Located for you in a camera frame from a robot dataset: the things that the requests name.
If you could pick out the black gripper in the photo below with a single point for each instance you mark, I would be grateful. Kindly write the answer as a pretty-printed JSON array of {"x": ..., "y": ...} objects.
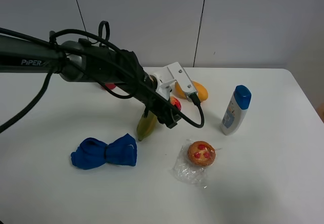
[{"x": 144, "y": 91}]

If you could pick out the red yellow peach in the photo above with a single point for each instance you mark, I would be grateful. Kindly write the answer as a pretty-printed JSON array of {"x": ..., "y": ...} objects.
[{"x": 175, "y": 102}]

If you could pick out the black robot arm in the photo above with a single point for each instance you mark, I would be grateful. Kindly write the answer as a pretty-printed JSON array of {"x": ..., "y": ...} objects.
[{"x": 86, "y": 63}]

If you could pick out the corn cob with husk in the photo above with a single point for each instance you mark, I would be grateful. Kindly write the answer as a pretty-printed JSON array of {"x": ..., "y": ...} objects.
[{"x": 146, "y": 125}]

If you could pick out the yellow mango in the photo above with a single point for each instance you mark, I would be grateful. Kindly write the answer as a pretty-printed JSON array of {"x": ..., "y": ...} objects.
[{"x": 202, "y": 91}]

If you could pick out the fruit tart pastry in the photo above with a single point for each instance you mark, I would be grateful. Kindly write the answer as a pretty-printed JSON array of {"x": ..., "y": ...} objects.
[{"x": 200, "y": 153}]

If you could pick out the clear plastic wrapper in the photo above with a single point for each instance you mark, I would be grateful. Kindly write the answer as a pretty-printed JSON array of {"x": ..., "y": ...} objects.
[{"x": 186, "y": 172}]

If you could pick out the red soda can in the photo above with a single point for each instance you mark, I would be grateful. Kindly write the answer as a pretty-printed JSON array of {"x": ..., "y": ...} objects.
[{"x": 109, "y": 86}]

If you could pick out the white blue shampoo bottle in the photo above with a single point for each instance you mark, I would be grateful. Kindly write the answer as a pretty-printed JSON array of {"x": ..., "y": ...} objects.
[{"x": 236, "y": 110}]

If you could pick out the blue folded cloth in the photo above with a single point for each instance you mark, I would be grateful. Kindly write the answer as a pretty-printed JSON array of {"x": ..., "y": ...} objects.
[{"x": 93, "y": 153}]

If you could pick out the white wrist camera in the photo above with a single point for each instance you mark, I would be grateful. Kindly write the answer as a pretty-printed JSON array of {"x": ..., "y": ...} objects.
[{"x": 170, "y": 74}]

